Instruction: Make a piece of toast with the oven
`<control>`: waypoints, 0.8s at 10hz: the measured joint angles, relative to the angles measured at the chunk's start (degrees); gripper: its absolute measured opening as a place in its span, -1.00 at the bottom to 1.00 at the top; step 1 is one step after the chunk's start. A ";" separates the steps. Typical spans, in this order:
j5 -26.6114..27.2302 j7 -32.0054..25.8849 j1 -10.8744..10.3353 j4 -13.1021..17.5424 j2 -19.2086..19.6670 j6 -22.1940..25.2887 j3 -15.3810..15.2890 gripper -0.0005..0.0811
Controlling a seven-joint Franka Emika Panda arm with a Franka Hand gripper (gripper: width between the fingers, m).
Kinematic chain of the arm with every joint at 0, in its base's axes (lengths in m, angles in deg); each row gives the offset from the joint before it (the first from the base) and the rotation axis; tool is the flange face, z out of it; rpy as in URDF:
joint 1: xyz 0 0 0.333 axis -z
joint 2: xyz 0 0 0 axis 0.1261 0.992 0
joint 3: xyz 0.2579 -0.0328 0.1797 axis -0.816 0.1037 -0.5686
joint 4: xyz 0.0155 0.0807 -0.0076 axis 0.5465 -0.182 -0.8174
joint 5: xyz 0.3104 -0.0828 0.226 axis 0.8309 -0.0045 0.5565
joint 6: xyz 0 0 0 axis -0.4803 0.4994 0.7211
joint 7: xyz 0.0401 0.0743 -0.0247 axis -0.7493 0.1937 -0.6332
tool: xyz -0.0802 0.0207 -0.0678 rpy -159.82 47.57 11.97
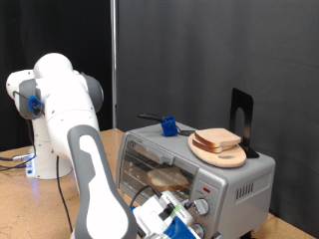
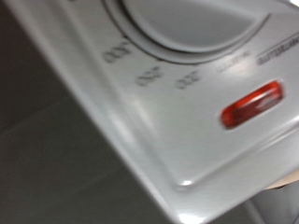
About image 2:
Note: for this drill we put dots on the silver oven knob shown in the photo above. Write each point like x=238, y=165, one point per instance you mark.
x=193, y=21

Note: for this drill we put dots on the silver toaster oven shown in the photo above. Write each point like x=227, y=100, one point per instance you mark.
x=174, y=124

